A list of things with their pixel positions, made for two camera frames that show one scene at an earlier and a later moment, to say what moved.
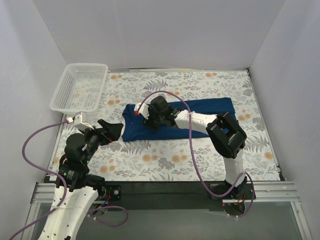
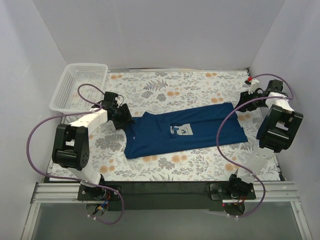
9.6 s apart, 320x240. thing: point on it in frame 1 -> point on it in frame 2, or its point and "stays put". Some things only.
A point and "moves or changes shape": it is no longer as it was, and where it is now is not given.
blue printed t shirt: [134, 128] moves or changes shape
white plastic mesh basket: [80, 89] stays put
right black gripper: [152, 116] -> [246, 101]
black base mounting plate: [171, 196] stays put
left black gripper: [104, 134] -> [125, 115]
